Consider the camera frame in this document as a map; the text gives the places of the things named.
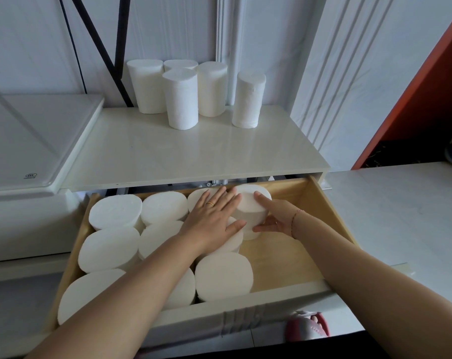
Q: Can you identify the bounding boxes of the orange door frame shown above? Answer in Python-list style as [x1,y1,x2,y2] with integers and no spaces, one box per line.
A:
[351,3,452,171]

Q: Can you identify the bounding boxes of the person's right hand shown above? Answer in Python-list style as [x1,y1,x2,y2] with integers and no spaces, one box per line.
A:
[252,191,304,240]

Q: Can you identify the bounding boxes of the white drawer with wooden inside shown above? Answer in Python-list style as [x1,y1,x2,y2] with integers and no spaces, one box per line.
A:
[43,175,361,350]

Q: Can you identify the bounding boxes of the person's left forearm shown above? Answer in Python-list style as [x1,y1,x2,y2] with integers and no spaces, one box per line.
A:
[24,235,208,359]

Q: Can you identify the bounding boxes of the black metal stand frame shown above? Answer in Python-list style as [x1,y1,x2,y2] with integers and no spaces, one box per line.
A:
[0,0,134,108]

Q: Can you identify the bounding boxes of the thin red bracelet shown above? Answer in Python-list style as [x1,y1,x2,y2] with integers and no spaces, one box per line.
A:
[290,209,305,240]

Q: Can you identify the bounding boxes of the person's right forearm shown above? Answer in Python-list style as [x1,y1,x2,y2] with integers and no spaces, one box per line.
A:
[291,211,452,359]

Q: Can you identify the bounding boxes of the white glass-topped cabinet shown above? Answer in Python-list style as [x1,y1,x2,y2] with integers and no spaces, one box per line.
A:
[0,94,106,285]

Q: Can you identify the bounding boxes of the person's left hand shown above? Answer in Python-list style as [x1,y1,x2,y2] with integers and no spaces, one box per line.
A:
[177,185,248,257]

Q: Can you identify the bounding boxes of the white cabinet top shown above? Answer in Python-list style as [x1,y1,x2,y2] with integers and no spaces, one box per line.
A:
[61,104,331,193]

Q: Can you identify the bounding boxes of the red slipper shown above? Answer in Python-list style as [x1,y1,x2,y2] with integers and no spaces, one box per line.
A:
[284,310,331,343]

